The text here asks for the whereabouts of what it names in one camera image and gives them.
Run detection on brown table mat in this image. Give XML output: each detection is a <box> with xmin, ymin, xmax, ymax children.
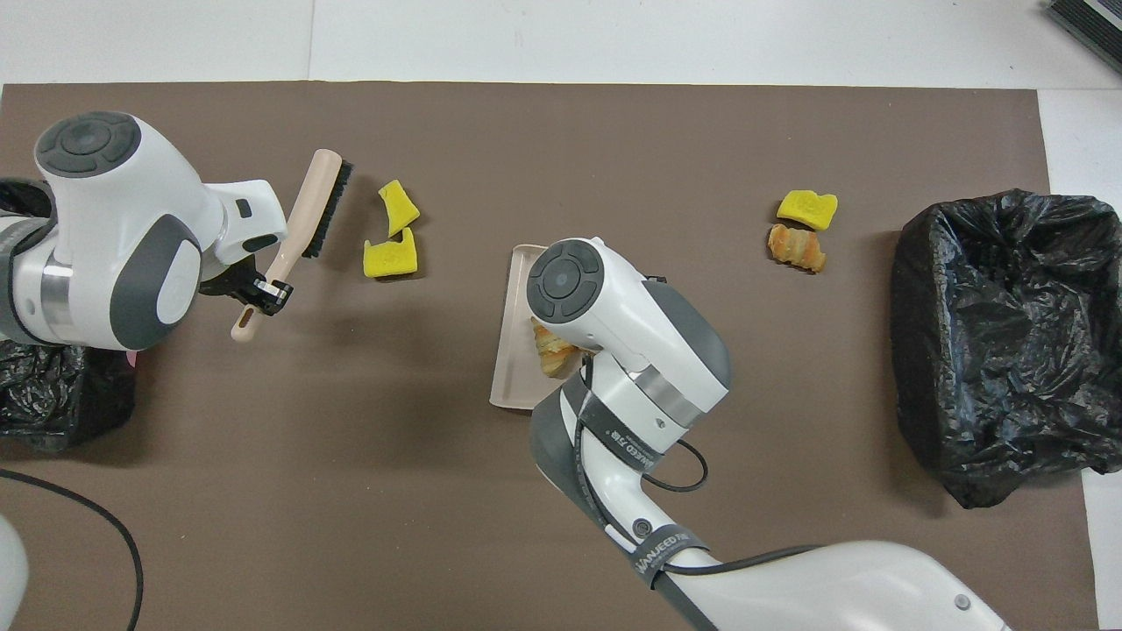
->
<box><xmin>0</xmin><ymin>82</ymin><xmax>1101</xmax><ymax>631</ymax></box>

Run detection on yellow sponge wedge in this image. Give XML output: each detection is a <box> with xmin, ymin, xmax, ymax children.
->
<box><xmin>378</xmin><ymin>180</ymin><xmax>421</xmax><ymax>238</ymax></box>

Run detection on notched yellow sponge piece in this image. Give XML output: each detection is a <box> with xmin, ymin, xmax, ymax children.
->
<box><xmin>363</xmin><ymin>228</ymin><xmax>418</xmax><ymax>280</ymax></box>

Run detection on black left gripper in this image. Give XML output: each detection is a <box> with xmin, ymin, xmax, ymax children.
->
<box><xmin>200</xmin><ymin>267</ymin><xmax>295</xmax><ymax>318</ymax></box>

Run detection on dark grey ribbed object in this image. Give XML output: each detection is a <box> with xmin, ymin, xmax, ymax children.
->
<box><xmin>1047</xmin><ymin>0</ymin><xmax>1122</xmax><ymax>75</ymax></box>

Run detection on beige plastic dustpan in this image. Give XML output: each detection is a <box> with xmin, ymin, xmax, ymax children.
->
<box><xmin>489</xmin><ymin>244</ymin><xmax>584</xmax><ymax>411</ymax></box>

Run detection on black plastic trash bag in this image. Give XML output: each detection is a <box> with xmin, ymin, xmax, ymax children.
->
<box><xmin>891</xmin><ymin>188</ymin><xmax>1122</xmax><ymax>510</ymax></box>
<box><xmin>0</xmin><ymin>175</ymin><xmax>138</xmax><ymax>454</ymax></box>

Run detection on pale-ended croissant piece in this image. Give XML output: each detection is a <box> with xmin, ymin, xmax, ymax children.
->
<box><xmin>530</xmin><ymin>317</ymin><xmax>581</xmax><ymax>379</ymax></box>

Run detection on striped croissant piece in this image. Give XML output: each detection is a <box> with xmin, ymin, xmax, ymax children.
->
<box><xmin>767</xmin><ymin>223</ymin><xmax>827</xmax><ymax>274</ymax></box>

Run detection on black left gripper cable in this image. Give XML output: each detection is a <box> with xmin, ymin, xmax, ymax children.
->
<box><xmin>0</xmin><ymin>469</ymin><xmax>144</xmax><ymax>631</ymax></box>

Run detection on beige brush with black bristles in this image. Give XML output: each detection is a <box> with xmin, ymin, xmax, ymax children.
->
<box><xmin>231</xmin><ymin>149</ymin><xmax>356</xmax><ymax>343</ymax></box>

